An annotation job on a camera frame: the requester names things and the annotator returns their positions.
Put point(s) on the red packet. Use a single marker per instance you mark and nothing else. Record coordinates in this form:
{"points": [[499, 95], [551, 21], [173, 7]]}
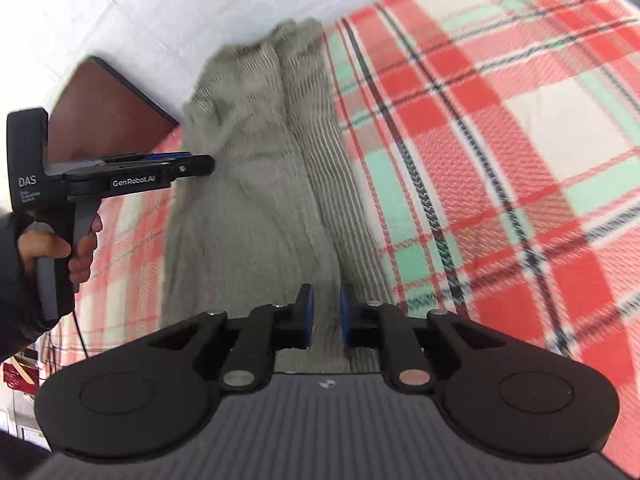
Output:
{"points": [[17, 375]]}

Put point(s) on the brown wooden headboard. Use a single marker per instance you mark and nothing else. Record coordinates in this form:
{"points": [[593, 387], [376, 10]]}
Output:
{"points": [[100, 110]]}

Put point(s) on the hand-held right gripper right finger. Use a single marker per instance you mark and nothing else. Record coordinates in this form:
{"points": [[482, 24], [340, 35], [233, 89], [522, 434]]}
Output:
{"points": [[344, 317]]}

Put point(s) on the grey striped shirt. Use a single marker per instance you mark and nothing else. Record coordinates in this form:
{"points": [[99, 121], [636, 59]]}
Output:
{"points": [[250, 185]]}

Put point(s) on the red plaid bed blanket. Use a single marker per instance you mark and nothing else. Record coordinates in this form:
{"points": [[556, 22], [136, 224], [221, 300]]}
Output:
{"points": [[500, 160]]}

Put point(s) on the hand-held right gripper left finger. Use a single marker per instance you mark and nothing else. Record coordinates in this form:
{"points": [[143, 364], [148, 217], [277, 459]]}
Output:
{"points": [[309, 317]]}

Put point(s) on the person's left hand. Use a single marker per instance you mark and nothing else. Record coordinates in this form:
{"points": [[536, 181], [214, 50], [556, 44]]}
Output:
{"points": [[45, 247]]}

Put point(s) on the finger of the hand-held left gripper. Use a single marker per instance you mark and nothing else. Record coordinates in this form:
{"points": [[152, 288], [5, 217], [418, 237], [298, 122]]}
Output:
{"points": [[197, 166], [165, 157]]}

